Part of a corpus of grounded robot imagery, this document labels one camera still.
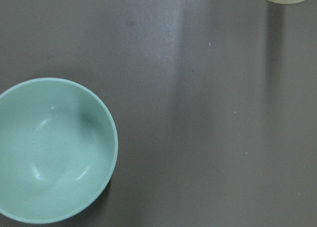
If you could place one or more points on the green bowl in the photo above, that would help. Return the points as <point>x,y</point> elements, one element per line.
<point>58,150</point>

